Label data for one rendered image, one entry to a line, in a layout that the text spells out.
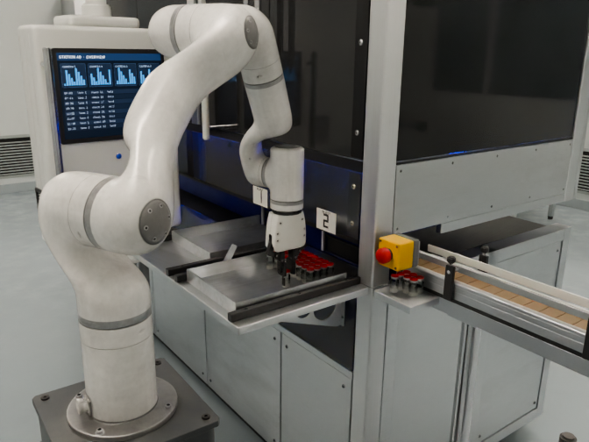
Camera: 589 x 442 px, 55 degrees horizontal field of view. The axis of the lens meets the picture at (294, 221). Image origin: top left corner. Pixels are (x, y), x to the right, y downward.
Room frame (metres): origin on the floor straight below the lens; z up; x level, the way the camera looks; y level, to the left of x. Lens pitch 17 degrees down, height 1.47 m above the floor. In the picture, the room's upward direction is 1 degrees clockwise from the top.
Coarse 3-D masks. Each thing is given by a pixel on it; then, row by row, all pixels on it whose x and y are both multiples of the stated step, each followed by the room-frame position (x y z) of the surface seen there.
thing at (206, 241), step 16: (208, 224) 1.84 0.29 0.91; (224, 224) 1.87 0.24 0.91; (240, 224) 1.91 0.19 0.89; (256, 224) 1.95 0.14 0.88; (176, 240) 1.73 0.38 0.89; (192, 240) 1.76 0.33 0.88; (208, 240) 1.76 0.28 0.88; (224, 240) 1.76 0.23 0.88; (240, 240) 1.76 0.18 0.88; (256, 240) 1.76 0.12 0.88; (208, 256) 1.56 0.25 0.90
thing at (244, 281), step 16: (256, 256) 1.55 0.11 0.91; (192, 272) 1.40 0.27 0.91; (208, 272) 1.45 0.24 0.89; (224, 272) 1.48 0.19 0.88; (240, 272) 1.49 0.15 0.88; (256, 272) 1.49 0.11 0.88; (272, 272) 1.49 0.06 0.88; (208, 288) 1.32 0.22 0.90; (224, 288) 1.37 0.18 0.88; (240, 288) 1.37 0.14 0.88; (256, 288) 1.38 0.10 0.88; (272, 288) 1.38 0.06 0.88; (288, 288) 1.30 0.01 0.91; (304, 288) 1.33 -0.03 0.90; (224, 304) 1.25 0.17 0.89; (240, 304) 1.22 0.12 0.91
